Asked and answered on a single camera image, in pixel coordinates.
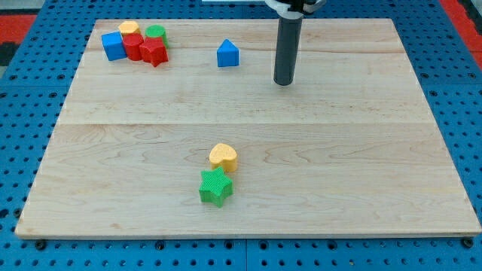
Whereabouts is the yellow heart block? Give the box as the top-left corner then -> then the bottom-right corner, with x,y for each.
209,143 -> 238,172

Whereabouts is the green star block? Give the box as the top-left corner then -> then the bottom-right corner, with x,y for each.
198,167 -> 233,208

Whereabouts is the red star block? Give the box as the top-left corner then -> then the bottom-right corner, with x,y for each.
139,37 -> 169,67

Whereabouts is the blue triangle block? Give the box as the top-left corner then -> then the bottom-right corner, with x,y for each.
216,39 -> 239,67

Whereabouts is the wooden board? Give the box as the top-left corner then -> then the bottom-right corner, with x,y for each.
15,19 -> 481,240

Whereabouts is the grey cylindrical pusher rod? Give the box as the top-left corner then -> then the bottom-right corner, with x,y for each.
273,17 -> 302,86

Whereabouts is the green cylinder block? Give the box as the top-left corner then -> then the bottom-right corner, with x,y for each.
145,24 -> 169,48

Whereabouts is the red cylinder block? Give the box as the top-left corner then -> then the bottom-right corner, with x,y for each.
122,33 -> 144,61

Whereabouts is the blue cube block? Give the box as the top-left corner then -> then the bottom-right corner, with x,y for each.
101,32 -> 127,61

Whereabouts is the yellow hexagon block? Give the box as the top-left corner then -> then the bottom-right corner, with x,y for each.
118,20 -> 141,36

